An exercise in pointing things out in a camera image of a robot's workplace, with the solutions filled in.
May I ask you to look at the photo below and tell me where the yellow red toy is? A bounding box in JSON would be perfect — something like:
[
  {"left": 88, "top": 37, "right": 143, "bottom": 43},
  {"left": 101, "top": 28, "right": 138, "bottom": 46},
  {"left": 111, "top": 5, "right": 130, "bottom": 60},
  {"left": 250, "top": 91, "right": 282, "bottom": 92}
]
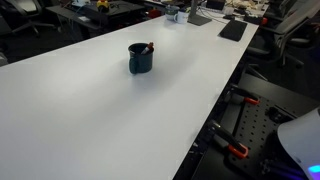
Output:
[{"left": 96, "top": 0, "right": 109, "bottom": 12}]

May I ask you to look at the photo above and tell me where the orange black clamp near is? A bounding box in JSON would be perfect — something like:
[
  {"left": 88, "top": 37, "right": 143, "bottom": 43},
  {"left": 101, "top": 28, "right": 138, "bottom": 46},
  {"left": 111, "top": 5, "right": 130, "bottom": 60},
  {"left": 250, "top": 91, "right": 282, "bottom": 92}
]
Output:
[{"left": 208, "top": 120, "right": 249, "bottom": 159}]

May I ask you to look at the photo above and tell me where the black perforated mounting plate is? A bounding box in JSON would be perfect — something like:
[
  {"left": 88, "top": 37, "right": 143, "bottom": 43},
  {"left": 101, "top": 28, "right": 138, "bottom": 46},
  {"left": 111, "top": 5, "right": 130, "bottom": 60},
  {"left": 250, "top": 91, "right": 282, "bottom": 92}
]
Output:
[{"left": 226, "top": 97, "right": 303, "bottom": 180}]

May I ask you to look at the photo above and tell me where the orange black clamp far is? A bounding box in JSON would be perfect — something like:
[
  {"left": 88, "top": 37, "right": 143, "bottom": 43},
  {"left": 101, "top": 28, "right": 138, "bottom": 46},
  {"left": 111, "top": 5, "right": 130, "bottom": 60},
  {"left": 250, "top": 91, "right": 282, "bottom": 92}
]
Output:
[{"left": 230, "top": 84, "right": 260, "bottom": 105}]

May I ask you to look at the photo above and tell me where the white mug background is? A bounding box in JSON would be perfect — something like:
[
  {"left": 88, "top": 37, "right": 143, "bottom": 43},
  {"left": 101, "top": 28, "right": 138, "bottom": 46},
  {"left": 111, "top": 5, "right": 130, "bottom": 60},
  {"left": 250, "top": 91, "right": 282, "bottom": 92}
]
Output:
[{"left": 174, "top": 11, "right": 189, "bottom": 24}]

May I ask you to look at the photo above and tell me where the dark side desk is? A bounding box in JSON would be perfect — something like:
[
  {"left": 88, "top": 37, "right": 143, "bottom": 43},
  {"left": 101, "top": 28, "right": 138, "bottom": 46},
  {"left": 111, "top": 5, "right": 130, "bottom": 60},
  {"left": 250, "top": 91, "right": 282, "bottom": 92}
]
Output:
[{"left": 47, "top": 0, "right": 146, "bottom": 40}]

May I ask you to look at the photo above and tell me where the dark teal mug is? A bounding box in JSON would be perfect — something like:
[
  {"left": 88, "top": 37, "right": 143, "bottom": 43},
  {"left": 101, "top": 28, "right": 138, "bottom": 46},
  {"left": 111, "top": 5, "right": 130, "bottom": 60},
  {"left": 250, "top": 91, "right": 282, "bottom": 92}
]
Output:
[{"left": 127, "top": 42, "right": 155, "bottom": 75}]

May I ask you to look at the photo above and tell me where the black office chair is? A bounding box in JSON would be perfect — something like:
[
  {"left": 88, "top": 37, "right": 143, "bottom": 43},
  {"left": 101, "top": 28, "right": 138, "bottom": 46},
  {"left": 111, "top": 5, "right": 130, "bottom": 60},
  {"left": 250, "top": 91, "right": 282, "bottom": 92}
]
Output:
[{"left": 245, "top": 0, "right": 320, "bottom": 81}]

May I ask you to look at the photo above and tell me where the orange black clamp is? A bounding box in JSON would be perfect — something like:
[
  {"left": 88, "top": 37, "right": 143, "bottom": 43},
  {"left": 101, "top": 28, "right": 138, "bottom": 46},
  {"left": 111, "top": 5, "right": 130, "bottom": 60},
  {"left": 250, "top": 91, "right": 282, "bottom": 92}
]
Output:
[
  {"left": 208, "top": 120, "right": 249, "bottom": 159},
  {"left": 230, "top": 84, "right": 260, "bottom": 105}
]

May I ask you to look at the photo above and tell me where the red marker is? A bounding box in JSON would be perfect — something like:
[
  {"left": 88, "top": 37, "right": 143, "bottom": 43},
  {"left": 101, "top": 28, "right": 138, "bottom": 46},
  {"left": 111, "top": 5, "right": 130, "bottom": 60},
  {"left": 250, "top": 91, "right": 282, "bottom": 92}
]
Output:
[{"left": 141, "top": 42, "right": 154, "bottom": 55}]

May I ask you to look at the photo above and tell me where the black keyboard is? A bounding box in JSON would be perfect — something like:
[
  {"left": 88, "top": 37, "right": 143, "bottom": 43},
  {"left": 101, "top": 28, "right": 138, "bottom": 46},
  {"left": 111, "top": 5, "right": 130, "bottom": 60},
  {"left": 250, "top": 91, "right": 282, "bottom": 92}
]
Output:
[{"left": 219, "top": 20, "right": 247, "bottom": 41}]

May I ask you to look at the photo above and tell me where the grey monitor stand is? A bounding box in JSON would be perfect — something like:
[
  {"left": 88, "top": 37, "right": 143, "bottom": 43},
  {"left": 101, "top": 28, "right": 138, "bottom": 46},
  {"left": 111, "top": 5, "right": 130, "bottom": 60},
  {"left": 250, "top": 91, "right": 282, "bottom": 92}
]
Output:
[{"left": 188, "top": 0, "right": 211, "bottom": 26}]

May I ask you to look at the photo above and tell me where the grey office chair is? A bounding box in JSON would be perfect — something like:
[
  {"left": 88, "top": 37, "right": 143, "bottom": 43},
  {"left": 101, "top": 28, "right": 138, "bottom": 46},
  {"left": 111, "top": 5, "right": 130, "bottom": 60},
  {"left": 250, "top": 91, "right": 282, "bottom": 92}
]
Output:
[{"left": 0, "top": 0, "right": 55, "bottom": 37}]

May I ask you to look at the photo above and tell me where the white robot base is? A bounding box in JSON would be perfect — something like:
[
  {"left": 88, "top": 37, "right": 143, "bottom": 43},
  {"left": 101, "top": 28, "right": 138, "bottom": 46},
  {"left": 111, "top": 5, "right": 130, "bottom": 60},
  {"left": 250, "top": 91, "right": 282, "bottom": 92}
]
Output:
[{"left": 277, "top": 107, "right": 320, "bottom": 180}]

